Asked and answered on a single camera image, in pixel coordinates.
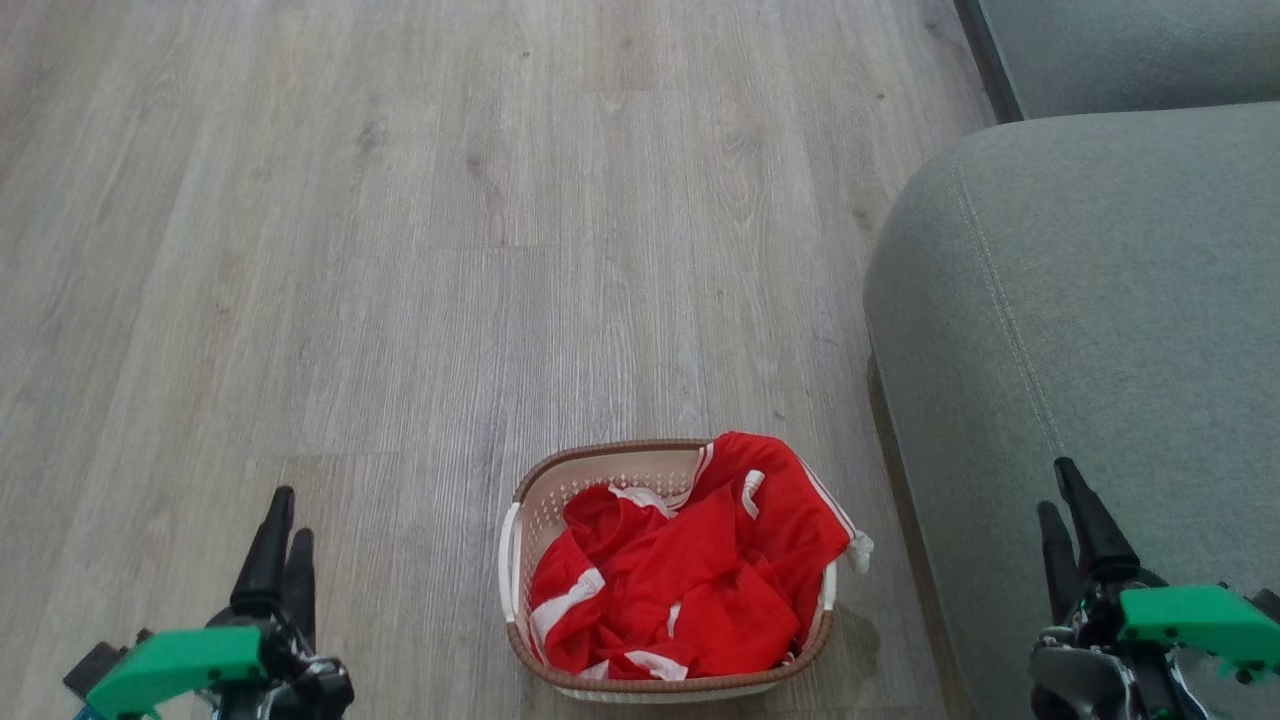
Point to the beige plastic laundry basket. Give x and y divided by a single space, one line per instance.
545 515

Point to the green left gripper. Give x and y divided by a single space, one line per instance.
180 665

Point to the grey fabric sofa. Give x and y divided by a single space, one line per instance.
1090 300

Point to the red and white garment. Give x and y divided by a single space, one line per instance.
690 580

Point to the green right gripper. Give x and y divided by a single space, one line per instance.
1190 625

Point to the grey sofa seat section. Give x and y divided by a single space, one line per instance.
1130 50

